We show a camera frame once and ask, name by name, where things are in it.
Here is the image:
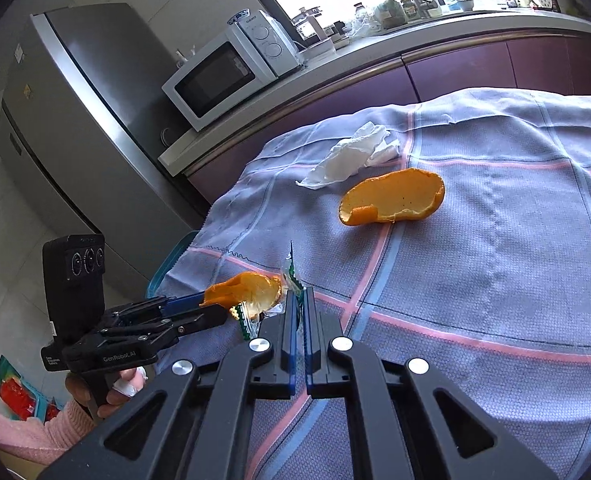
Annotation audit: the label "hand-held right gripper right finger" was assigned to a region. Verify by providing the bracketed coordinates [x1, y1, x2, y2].
[303, 286, 559, 480]

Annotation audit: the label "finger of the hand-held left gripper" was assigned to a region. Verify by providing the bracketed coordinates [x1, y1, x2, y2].
[108, 294, 211, 322]
[98, 304, 228, 347]

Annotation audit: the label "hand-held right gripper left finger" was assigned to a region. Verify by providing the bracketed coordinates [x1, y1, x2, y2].
[38, 289, 299, 480]

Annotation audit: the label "blue plastic bin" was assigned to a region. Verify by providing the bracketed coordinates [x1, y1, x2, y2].
[145, 230, 198, 298]

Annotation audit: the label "small orange peel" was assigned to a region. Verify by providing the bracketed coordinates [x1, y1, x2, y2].
[199, 271, 283, 318]

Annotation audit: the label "clear green candy wrapper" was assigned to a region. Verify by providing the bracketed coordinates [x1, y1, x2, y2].
[230, 240, 306, 341]

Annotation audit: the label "person's left hand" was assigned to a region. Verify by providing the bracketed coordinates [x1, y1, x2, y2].
[65, 366, 148, 420]

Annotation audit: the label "red packet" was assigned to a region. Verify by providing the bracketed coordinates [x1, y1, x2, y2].
[0, 355, 61, 423]

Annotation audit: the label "silver refrigerator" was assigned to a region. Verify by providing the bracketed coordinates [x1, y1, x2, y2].
[0, 2, 211, 261]

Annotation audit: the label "checked grey cloth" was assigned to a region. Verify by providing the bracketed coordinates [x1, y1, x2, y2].
[165, 87, 591, 480]

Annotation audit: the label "large orange peel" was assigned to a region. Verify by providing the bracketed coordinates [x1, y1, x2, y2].
[339, 167, 446, 226]

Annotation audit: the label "crumpled white tissue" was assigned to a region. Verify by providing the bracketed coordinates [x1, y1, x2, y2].
[295, 121, 401, 191]

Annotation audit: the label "white microwave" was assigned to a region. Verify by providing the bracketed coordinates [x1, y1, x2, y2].
[162, 37, 278, 132]

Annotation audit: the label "purple kitchen cabinets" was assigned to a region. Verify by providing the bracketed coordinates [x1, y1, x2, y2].
[185, 30, 591, 206]

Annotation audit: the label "metal countertop rack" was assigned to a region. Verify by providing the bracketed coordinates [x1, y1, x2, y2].
[292, 5, 323, 38]

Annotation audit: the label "crumpled clear plastic bag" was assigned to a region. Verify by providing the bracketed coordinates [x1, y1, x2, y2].
[348, 7, 376, 37]

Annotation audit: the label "glass jar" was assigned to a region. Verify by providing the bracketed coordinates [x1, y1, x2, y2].
[375, 0, 409, 28]

